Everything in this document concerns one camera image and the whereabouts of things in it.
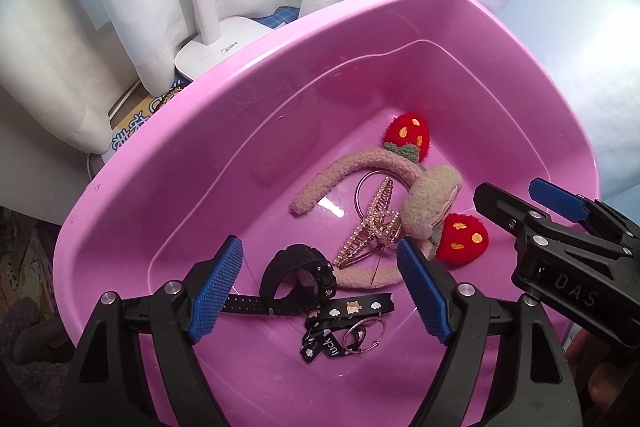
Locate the pearl gold hair claw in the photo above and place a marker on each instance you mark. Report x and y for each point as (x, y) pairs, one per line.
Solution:
(379, 226)

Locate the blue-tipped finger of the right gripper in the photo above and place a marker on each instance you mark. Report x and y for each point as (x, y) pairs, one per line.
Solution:
(595, 217)

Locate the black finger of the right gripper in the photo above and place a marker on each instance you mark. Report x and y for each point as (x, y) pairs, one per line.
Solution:
(503, 208)

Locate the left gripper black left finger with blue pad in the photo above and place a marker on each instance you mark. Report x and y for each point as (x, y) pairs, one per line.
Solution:
(107, 383)

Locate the person's hand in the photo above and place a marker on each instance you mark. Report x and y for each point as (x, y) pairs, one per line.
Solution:
(606, 377)

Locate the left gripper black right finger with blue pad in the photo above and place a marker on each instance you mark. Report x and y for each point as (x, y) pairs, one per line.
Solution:
(532, 384)

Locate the blue yellow printed box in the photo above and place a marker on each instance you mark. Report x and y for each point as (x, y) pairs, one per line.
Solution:
(136, 109)

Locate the white desk lamp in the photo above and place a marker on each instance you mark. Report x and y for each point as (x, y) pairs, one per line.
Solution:
(217, 39)

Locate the black digital wristwatch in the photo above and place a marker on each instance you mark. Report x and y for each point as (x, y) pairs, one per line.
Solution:
(297, 280)

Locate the pink strawberry plush headband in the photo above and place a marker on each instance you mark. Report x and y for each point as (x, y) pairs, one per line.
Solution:
(423, 196)

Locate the pink plastic basin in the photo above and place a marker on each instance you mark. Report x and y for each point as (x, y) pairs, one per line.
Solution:
(228, 154)

